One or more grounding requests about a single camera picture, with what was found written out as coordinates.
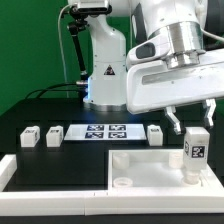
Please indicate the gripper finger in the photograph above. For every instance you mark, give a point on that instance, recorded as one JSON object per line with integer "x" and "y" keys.
{"x": 209, "y": 105}
{"x": 170, "y": 115}

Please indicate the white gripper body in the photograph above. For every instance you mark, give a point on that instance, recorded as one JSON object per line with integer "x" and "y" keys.
{"x": 152, "y": 86}

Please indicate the white square table top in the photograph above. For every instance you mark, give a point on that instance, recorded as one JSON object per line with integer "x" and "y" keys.
{"x": 146, "y": 168}

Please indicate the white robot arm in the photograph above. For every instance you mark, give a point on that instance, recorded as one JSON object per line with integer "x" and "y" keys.
{"x": 131, "y": 23}

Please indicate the marker plate with tags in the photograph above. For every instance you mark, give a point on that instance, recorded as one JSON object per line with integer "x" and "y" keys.
{"x": 105, "y": 132}

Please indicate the white U-shaped fence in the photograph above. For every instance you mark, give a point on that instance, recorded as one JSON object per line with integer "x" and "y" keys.
{"x": 206, "y": 197}

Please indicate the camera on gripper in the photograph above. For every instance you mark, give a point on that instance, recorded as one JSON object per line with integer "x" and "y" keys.
{"x": 150, "y": 50}

